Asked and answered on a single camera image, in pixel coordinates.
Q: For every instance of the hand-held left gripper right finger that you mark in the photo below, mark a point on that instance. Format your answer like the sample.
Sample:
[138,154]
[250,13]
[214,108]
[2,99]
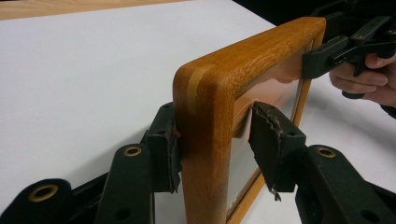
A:
[274,146]

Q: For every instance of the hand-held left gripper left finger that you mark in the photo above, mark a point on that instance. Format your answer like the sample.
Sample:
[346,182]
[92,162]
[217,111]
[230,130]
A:
[162,149]

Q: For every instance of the wooden photo frame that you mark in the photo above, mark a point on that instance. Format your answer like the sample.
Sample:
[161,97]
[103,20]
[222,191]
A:
[205,109]

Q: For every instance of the white table mat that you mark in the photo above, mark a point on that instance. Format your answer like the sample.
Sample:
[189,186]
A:
[77,77]

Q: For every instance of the wooden table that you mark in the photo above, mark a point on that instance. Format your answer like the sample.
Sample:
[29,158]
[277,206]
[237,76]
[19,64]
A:
[62,7]

